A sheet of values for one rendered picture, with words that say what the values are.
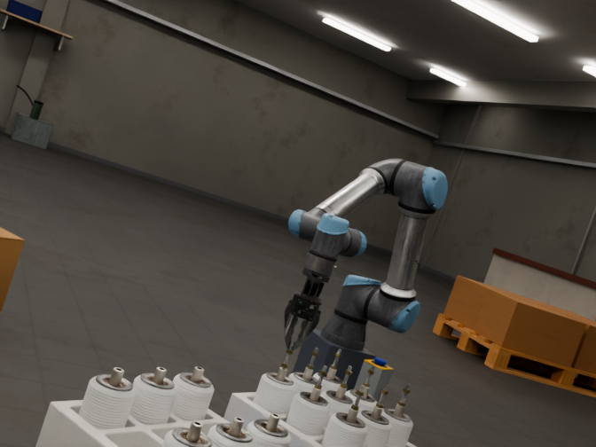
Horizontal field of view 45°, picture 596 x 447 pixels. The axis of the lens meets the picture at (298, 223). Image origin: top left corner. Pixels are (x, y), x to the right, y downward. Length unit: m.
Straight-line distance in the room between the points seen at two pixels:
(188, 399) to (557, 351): 3.95
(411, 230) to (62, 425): 1.18
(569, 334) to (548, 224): 6.25
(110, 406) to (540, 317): 4.02
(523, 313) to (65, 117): 8.65
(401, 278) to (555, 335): 3.11
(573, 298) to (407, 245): 5.60
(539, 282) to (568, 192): 3.52
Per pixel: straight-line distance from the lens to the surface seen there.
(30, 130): 11.08
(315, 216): 1.96
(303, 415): 1.82
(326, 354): 2.31
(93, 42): 12.08
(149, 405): 1.56
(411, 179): 2.16
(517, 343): 5.13
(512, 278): 8.39
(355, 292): 2.34
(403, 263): 2.24
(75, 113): 12.04
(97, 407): 1.49
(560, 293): 7.86
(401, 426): 1.96
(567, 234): 11.18
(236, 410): 1.91
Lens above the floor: 0.75
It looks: 3 degrees down
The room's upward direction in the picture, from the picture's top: 19 degrees clockwise
